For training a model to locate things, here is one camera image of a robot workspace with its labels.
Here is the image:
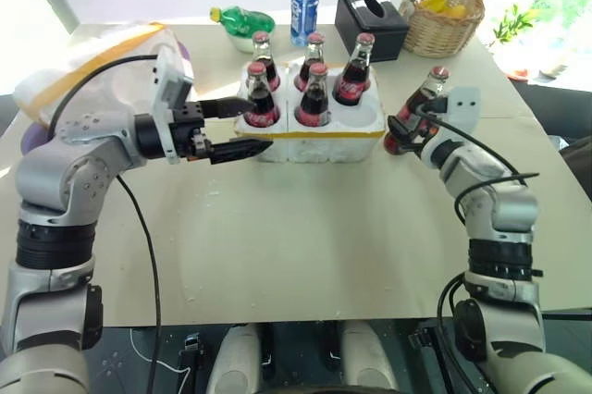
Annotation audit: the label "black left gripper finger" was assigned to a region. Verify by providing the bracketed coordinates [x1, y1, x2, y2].
[202, 96, 254, 121]
[208, 137, 275, 167]

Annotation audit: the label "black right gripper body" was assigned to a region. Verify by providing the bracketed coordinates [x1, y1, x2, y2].
[401, 106, 444, 151]

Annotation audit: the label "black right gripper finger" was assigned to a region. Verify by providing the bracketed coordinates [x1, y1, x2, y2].
[413, 96, 449, 117]
[385, 114, 420, 155]

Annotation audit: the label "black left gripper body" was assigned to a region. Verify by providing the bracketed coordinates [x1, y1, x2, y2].
[168, 104, 215, 163]

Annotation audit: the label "glass cola bottle red cap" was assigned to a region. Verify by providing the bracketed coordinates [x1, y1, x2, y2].
[251, 30, 282, 92]
[292, 31, 327, 92]
[294, 62, 332, 129]
[241, 60, 282, 129]
[381, 65, 450, 156]
[331, 32, 376, 107]

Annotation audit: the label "white foam crate yellow tape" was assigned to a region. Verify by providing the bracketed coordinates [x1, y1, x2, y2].
[232, 60, 388, 165]

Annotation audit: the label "black tissue box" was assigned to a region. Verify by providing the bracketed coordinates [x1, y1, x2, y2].
[333, 0, 411, 64]

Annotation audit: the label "white foam box yellow tape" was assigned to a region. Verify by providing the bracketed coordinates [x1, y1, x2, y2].
[11, 18, 195, 132]

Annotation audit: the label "white bowl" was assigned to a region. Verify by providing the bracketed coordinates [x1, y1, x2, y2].
[225, 23, 275, 54]

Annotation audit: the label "woven wicker basket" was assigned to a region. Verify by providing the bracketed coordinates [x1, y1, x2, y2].
[399, 0, 487, 59]

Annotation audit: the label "green plastic bottle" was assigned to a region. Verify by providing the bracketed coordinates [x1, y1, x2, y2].
[209, 5, 277, 39]

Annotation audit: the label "yellow items in basket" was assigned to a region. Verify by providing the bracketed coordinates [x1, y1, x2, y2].
[417, 0, 467, 19]

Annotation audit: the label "green plant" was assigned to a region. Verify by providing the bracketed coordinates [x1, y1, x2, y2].
[490, 4, 537, 49]

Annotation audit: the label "dark object at table side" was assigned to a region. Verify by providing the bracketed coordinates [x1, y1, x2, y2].
[556, 133, 592, 204]

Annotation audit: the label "white rounded robot leg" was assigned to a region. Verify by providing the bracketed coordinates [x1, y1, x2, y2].
[339, 321, 400, 394]
[204, 323, 265, 394]

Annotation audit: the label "black plug device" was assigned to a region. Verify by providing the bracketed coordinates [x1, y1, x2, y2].
[177, 331, 205, 394]

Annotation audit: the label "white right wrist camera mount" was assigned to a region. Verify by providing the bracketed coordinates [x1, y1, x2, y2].
[436, 85, 482, 140]

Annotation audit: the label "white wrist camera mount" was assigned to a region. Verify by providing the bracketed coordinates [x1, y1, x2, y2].
[436, 85, 482, 140]
[148, 48, 196, 166]

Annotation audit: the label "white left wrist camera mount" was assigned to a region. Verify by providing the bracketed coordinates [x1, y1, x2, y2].
[148, 48, 196, 166]

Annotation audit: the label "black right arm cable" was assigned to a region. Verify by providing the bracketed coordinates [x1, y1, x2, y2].
[418, 109, 541, 228]

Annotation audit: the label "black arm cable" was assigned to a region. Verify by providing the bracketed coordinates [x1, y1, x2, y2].
[418, 109, 541, 228]
[44, 54, 164, 394]

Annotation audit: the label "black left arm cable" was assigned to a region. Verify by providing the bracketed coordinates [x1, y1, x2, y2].
[44, 54, 164, 394]

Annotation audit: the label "black floor bracket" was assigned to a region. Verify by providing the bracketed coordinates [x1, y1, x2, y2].
[408, 326, 438, 354]

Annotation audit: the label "thin white floor cable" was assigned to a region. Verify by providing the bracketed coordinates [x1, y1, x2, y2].
[128, 326, 191, 377]

